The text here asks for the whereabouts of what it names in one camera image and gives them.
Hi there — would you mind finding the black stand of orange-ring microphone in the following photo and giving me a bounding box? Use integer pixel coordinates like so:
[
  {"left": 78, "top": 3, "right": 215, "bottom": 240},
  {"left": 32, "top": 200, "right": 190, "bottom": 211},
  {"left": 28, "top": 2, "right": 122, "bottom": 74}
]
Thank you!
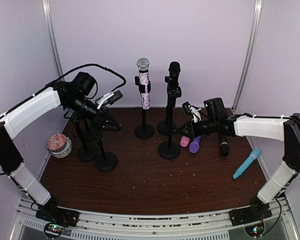
[{"left": 157, "top": 76, "right": 177, "bottom": 135}]

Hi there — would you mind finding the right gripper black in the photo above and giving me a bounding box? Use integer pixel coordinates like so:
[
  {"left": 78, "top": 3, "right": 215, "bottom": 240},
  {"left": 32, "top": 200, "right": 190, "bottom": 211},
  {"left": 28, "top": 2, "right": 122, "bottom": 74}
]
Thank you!
[{"left": 176, "top": 117, "right": 218, "bottom": 139}]

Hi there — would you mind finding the front aluminium rail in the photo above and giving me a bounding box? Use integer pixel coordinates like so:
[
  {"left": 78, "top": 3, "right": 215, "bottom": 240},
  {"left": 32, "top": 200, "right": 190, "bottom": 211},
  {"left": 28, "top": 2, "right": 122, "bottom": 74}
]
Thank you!
[{"left": 11, "top": 197, "right": 300, "bottom": 240}]

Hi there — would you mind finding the black stand of blue microphone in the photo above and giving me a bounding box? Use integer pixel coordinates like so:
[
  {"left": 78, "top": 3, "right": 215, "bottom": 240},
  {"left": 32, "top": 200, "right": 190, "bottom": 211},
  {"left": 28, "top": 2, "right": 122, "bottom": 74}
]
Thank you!
[{"left": 71, "top": 118, "right": 99, "bottom": 162}]

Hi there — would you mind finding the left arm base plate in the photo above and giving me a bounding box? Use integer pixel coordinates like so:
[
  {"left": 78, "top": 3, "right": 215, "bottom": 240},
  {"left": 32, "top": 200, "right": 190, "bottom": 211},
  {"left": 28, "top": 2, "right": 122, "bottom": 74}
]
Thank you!
[{"left": 35, "top": 207, "right": 80, "bottom": 227}]

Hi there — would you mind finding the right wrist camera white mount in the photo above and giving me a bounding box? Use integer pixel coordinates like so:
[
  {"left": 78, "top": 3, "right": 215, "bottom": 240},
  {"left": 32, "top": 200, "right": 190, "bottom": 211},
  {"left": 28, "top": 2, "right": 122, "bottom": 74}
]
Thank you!
[{"left": 182, "top": 101, "right": 202, "bottom": 123}]

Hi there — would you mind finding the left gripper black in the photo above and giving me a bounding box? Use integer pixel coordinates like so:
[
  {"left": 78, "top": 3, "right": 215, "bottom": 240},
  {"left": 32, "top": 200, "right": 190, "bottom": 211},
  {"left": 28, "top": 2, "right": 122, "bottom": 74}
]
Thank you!
[{"left": 65, "top": 94, "right": 121, "bottom": 132}]

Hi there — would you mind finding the black stand of purple microphone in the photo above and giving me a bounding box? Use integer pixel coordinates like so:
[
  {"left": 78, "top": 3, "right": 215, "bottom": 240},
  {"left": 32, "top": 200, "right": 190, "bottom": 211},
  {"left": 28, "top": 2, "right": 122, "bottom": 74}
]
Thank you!
[{"left": 157, "top": 86, "right": 182, "bottom": 160}]

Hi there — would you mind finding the right aluminium corner post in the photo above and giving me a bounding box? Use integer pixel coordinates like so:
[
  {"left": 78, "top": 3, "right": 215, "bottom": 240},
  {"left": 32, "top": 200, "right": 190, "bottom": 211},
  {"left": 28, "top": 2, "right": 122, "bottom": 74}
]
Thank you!
[{"left": 231, "top": 0, "right": 263, "bottom": 113}]

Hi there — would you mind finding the left aluminium corner post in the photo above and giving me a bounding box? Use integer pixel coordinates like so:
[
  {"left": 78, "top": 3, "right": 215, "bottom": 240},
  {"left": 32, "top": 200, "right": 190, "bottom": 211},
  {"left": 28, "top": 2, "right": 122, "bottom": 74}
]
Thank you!
[{"left": 42, "top": 0, "right": 64, "bottom": 77}]

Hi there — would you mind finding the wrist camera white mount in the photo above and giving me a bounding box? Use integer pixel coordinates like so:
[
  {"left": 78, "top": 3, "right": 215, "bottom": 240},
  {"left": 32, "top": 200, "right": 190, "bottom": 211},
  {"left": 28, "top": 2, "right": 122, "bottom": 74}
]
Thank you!
[
  {"left": 182, "top": 101, "right": 202, "bottom": 123},
  {"left": 95, "top": 90, "right": 123, "bottom": 110}
]

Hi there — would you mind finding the aluminium corner post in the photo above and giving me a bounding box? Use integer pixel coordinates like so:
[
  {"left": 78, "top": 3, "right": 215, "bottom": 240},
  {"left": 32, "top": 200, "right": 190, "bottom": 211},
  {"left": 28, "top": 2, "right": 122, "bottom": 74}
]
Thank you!
[
  {"left": 231, "top": 0, "right": 263, "bottom": 113},
  {"left": 42, "top": 0, "right": 64, "bottom": 77}
]

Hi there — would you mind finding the pink microphone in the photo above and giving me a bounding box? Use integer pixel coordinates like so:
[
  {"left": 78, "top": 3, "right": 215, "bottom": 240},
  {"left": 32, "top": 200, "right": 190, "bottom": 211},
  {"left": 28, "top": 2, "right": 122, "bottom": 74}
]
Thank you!
[{"left": 180, "top": 136, "right": 191, "bottom": 148}]

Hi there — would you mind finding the black microphone with white band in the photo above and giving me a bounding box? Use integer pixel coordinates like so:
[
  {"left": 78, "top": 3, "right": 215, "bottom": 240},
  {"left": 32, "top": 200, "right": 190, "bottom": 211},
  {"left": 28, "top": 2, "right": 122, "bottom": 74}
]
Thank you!
[{"left": 218, "top": 133, "right": 229, "bottom": 157}]

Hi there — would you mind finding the blue microphone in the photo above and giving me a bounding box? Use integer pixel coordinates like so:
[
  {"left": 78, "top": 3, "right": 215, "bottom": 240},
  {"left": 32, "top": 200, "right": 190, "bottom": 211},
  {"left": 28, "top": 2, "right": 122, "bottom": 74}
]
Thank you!
[{"left": 232, "top": 148, "right": 261, "bottom": 179}]

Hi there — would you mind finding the rhinestone silver microphone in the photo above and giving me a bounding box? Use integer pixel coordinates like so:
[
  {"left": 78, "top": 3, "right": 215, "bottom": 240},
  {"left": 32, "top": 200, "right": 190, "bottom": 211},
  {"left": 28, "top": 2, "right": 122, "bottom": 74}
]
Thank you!
[{"left": 136, "top": 57, "right": 151, "bottom": 110}]

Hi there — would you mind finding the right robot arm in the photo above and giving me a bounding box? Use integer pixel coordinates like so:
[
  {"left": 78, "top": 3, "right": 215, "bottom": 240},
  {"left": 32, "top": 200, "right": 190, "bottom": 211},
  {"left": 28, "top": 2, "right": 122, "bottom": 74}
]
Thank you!
[{"left": 175, "top": 97, "right": 300, "bottom": 221}]

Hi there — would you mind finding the black microphone orange ring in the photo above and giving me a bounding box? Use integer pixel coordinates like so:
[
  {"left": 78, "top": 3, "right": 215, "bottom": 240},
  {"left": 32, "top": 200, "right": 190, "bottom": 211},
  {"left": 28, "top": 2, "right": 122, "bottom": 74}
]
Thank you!
[{"left": 167, "top": 61, "right": 181, "bottom": 110}]

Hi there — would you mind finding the purple microphone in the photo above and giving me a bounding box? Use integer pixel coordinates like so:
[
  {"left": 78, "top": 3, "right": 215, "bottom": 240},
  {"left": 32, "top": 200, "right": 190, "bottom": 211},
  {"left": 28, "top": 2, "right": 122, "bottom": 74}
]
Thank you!
[{"left": 189, "top": 136, "right": 201, "bottom": 154}]

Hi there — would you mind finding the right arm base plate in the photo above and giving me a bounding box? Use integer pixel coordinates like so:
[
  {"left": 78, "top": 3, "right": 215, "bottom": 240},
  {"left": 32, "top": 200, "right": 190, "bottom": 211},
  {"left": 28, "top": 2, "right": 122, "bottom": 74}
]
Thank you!
[{"left": 228, "top": 206, "right": 273, "bottom": 227}]

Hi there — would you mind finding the black stand of rhinestone microphone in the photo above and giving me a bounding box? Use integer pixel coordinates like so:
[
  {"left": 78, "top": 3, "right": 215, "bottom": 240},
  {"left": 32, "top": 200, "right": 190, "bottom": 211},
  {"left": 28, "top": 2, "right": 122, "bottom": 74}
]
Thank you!
[{"left": 134, "top": 76, "right": 155, "bottom": 139}]

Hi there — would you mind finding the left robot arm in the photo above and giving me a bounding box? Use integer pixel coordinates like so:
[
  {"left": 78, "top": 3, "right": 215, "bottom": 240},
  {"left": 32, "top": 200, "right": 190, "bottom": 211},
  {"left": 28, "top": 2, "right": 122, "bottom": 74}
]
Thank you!
[{"left": 0, "top": 72, "right": 123, "bottom": 222}]

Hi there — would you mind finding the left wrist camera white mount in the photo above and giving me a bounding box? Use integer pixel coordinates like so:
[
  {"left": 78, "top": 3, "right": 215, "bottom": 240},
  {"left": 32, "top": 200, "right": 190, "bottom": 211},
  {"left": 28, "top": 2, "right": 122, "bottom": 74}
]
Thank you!
[{"left": 95, "top": 90, "right": 123, "bottom": 110}]

